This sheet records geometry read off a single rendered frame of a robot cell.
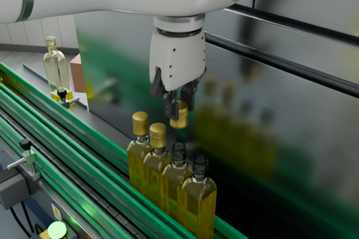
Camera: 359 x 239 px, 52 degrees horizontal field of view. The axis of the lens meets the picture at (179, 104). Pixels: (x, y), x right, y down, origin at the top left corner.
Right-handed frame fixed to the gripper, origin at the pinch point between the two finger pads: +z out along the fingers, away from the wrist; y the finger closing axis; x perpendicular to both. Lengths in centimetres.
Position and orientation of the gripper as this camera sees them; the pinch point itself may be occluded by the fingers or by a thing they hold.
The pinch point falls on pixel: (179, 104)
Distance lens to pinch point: 69.5
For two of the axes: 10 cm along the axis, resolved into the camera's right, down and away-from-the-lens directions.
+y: -7.0, 3.9, -6.0
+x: 7.1, 3.8, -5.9
